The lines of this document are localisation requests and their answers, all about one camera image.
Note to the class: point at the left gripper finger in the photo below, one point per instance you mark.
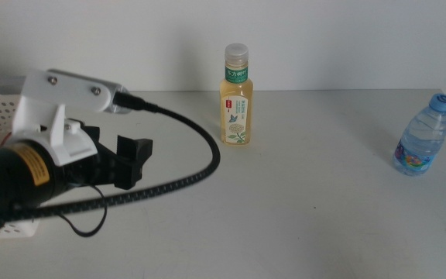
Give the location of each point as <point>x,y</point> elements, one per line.
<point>132,162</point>
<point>93,135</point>

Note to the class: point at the yellow tea bottle green label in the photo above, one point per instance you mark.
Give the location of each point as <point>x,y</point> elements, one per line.
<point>235,116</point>

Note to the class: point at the clear water bottle blue cap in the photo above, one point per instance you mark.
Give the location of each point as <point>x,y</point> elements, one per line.
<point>420,135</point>

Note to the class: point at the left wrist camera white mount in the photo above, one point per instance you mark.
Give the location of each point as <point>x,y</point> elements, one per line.
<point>72,91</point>

